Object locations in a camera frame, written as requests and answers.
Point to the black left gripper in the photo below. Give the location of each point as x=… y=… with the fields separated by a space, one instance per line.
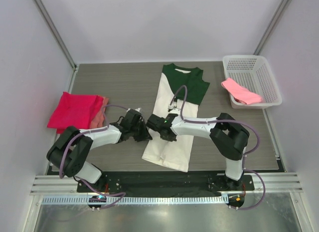
x=145 y=135

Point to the white perforated plastic basket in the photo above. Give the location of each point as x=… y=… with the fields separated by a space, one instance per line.
x=253 y=73

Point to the right aluminium corner post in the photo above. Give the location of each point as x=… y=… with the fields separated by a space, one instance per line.
x=279 y=12

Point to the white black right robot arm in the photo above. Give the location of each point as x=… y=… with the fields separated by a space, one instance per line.
x=229 y=138

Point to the folded salmon t shirt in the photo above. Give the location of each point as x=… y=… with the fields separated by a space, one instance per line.
x=101 y=112

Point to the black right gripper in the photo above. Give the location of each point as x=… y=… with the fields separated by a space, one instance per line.
x=171 y=139

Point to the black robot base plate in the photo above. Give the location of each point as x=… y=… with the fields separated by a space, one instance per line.
x=133 y=182

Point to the aluminium frame rail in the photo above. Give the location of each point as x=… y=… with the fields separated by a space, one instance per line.
x=274 y=183

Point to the left aluminium corner post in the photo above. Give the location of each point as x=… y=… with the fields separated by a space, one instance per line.
x=56 y=35

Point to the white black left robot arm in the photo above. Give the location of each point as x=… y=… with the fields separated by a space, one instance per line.
x=69 y=153

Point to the folded magenta t shirt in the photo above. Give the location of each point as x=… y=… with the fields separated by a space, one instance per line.
x=75 y=110

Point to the pink t shirt in basket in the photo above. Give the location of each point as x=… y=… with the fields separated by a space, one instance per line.
x=241 y=94

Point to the white slotted cable duct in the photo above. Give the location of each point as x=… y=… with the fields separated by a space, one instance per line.
x=94 y=200

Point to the aluminium corner post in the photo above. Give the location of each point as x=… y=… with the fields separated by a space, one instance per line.
x=56 y=35
x=279 y=12

